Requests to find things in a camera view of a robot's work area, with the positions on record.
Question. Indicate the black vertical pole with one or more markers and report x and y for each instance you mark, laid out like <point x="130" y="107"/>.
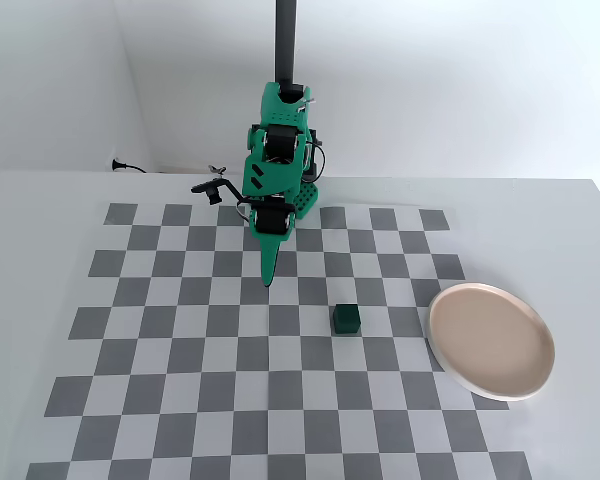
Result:
<point x="286" y="45"/>

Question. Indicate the beige round plate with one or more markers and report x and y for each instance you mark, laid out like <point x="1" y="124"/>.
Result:
<point x="490" y="340"/>

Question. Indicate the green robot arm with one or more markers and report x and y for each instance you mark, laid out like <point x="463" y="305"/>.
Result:
<point x="272" y="177"/>

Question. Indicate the green gripper black motor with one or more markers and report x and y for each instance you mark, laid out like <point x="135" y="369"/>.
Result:
<point x="271" y="220"/>

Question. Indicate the grey white checkered mat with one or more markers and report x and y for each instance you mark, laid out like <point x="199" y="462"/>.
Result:
<point x="205" y="360"/>

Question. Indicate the dark green dice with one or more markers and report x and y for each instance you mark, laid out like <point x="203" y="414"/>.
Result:
<point x="346" y="320"/>

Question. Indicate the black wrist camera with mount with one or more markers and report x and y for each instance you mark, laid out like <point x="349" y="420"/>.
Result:
<point x="212" y="190"/>

